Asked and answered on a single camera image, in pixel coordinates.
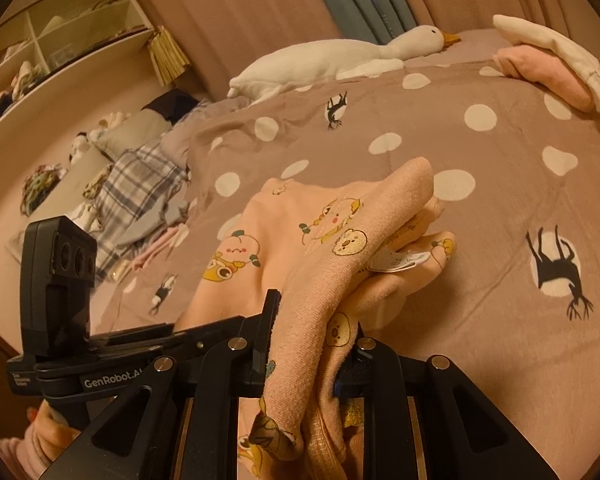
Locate person's left hand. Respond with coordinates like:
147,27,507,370
27,400,88,466

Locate grey pillow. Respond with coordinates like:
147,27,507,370
95,110,173,156

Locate beige open shelf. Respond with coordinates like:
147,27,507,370
0,0,156,136

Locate white folded cloth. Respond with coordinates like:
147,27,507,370
492,14,600,113

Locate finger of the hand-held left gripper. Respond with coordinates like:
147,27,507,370
172,289,281,356

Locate pink folded cloth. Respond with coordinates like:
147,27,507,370
492,45,596,113

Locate assorted folded clothes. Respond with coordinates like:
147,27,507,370
0,60,48,111

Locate pink printed small garment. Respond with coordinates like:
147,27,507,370
177,156,458,480

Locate straw tassel bundle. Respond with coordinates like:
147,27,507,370
147,27,192,86

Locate person's left forearm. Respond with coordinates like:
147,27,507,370
0,432,48,480

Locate green patterned cloth pile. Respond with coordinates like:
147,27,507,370
22,164,68,211

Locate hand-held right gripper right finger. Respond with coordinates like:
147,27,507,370
331,336,556,480

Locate mauve polka-dot blanket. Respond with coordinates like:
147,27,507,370
92,27,600,480

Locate light pink cloth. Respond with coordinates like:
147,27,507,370
130,225,188,271

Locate blue plaid cloth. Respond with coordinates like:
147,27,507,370
92,140,191,271

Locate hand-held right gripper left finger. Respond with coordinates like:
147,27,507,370
40,337,272,480

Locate white goose plush toy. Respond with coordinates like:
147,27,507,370
227,25,462,101

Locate dark cloth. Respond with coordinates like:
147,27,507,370
142,89,211,123

